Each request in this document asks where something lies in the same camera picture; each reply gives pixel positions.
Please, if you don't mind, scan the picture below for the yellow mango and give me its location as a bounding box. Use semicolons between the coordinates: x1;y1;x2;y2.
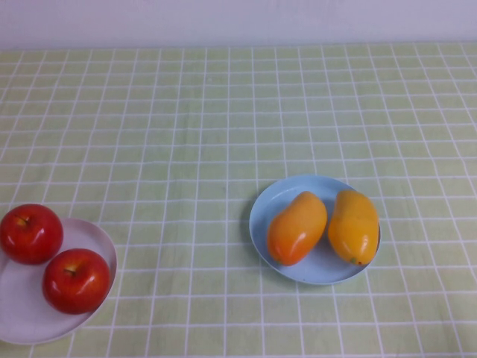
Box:
327;189;380;266

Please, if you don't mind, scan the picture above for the white plate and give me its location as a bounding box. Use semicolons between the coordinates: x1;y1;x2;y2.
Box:
0;217;119;345

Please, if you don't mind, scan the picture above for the green checked tablecloth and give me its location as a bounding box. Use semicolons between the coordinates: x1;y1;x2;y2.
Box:
0;43;477;358

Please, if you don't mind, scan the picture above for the light blue plate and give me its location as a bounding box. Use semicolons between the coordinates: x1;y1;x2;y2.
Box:
249;174;382;286

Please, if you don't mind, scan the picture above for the red apple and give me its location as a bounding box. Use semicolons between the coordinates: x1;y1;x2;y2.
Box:
0;203;65;266
42;248;113;315

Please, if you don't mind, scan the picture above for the orange mango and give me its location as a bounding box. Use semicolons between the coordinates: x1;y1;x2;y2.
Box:
266;190;329;267

